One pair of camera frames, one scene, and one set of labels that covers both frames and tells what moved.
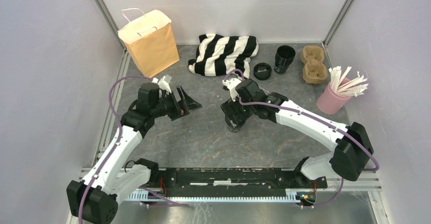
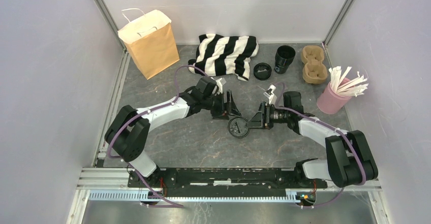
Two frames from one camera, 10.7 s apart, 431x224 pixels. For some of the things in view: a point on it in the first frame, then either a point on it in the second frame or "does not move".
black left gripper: x=189 y=104 → x=217 y=115
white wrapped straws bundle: x=353 y=87 does not move
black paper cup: x=284 y=55 does not move
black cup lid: x=262 y=71 does not move
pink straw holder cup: x=330 y=102 does not move
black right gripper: x=228 y=107 → x=256 y=122
